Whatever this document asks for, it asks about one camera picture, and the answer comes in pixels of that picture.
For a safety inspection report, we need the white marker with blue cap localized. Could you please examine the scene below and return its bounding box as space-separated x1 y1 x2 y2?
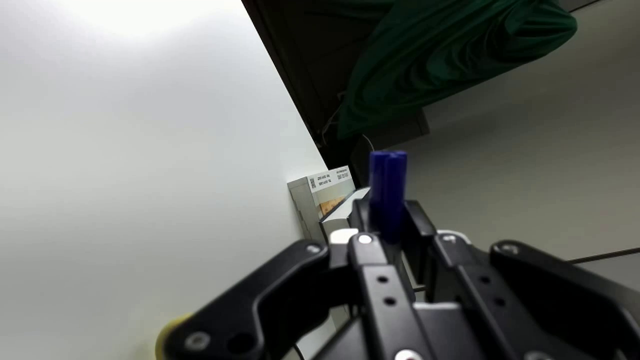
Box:
329 147 410 246

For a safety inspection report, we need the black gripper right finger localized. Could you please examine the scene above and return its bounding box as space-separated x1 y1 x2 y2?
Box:
400 198 640 360

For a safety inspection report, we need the green cloth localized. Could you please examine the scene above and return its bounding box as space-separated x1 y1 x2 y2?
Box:
334 0 580 144

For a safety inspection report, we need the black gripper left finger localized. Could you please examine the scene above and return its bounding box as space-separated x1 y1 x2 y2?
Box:
162 192 443 360

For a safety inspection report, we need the white paperback book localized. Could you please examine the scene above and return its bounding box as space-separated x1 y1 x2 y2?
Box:
287 164 359 246

